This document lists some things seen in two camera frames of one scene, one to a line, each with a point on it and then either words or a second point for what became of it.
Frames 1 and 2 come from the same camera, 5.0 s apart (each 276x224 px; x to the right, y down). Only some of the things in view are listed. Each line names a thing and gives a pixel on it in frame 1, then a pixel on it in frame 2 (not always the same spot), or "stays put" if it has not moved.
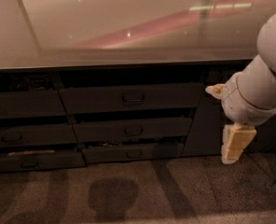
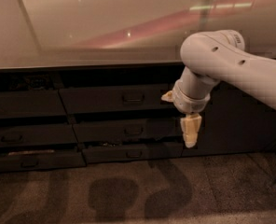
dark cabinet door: (205, 136) stays put
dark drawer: (110, 155) stays put
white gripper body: (237, 105) to (188, 104)
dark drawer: (148, 99) stays put
